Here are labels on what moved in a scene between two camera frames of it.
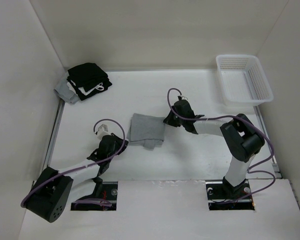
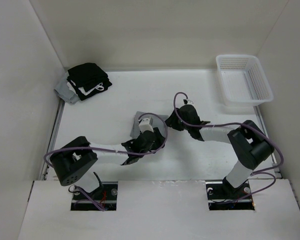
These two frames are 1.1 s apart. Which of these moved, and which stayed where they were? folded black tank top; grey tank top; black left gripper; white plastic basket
Moved: black left gripper
Stayed: white plastic basket; folded black tank top; grey tank top
